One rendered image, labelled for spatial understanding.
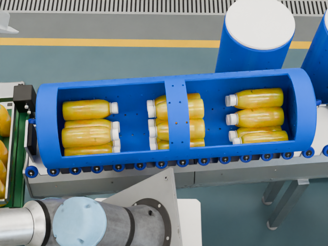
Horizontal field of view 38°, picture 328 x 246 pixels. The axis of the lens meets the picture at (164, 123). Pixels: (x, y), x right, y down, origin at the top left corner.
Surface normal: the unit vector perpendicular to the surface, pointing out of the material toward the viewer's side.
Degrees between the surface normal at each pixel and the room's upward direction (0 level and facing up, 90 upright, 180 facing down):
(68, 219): 38
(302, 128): 54
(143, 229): 29
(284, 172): 70
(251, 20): 0
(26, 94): 0
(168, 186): 44
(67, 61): 0
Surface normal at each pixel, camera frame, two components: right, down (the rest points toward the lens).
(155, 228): 0.48, -0.37
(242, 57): -0.48, 0.76
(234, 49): -0.74, 0.58
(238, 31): 0.01, -0.49
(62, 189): 0.08, 0.65
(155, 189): -0.69, -0.29
